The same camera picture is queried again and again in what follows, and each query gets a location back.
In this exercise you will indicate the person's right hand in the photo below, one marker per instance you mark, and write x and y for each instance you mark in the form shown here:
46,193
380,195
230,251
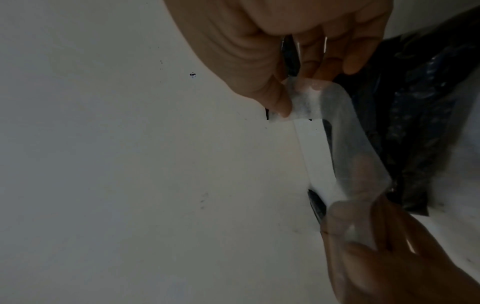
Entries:
243,35

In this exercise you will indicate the person's left hand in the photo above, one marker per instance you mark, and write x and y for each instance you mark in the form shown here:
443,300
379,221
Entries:
412,267

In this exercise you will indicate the row of black plastic packets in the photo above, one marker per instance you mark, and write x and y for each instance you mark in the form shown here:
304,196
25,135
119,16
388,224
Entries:
420,104

